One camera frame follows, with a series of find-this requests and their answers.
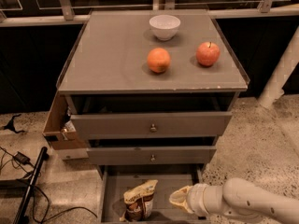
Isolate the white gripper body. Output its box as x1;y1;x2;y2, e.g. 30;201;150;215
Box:
186;183;208;217

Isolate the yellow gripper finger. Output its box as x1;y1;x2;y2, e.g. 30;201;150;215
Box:
169;186;193;214

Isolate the brown chip bag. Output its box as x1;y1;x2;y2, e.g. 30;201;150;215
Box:
120;179;158;222

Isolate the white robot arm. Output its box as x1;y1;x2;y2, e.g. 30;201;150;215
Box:
184;35;299;224

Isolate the grey middle drawer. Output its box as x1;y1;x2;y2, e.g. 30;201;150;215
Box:
87;137;216;165

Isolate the grey drawer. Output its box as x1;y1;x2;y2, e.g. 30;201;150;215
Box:
98;164;211;224
87;137;216;165
64;93;239;141

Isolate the grey bottom drawer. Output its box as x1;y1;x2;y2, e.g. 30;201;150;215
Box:
98;164;211;224

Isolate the grey top drawer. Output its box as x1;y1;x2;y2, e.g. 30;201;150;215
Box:
64;93;239;141

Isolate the grey drawer cabinet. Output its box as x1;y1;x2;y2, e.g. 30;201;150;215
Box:
55;8;250;224

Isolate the cardboard box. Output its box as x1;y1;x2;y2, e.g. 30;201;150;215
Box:
43;93;87;150

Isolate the orange fruit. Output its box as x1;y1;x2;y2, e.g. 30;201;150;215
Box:
147;48;171;74

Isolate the red apple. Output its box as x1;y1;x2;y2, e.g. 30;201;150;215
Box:
195;42;221;67

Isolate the black pole on floor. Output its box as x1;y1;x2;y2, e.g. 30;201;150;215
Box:
13;147;49;224

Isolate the black power adapter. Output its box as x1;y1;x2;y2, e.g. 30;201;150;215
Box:
14;152;30;165

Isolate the white ceramic bowl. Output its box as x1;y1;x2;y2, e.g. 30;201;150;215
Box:
149;15;180;41

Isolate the metal window railing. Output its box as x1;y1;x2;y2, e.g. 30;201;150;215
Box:
0;0;299;27

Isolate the black floor cable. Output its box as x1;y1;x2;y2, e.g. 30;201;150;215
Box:
0;146;99;224

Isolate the black bracket on floor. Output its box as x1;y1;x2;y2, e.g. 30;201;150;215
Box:
0;114;25;133

